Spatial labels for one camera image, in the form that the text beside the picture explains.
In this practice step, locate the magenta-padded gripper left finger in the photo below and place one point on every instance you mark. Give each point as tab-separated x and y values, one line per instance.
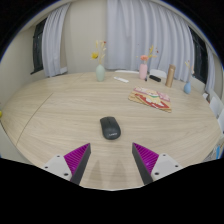
58	165

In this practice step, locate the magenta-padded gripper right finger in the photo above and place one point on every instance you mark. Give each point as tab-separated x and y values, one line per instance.
165	164

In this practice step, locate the black computer mouse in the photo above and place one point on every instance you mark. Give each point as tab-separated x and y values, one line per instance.
110	128

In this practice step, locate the cartoon dog print mouse pad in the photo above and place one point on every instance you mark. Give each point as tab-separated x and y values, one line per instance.
150	98

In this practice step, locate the white chair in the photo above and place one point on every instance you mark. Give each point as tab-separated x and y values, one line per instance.
158	72
221	121
215	106
126	71

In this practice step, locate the blue vase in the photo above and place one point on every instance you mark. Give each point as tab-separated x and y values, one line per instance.
187	88

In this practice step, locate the blue marker pen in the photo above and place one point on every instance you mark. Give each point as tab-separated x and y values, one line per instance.
146	79

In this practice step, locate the gold insulated bottle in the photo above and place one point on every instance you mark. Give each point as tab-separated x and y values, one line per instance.
170	76

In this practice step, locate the pink vase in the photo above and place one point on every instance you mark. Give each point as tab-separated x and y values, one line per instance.
143	71

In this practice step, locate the white remote control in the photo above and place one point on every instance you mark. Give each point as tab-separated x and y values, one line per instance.
121	79

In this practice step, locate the beige dried flower bunch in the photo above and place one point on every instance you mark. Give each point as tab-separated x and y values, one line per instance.
188	66

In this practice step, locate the pale green vase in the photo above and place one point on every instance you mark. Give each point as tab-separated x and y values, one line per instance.
100	74

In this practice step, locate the dark window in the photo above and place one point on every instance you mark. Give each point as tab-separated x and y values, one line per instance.
200	56
38	50

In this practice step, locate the yellow dried flower bunch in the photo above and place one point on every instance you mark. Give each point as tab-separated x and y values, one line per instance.
95	55

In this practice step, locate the wide white curtain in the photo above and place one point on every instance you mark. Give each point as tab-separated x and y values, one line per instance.
146	30

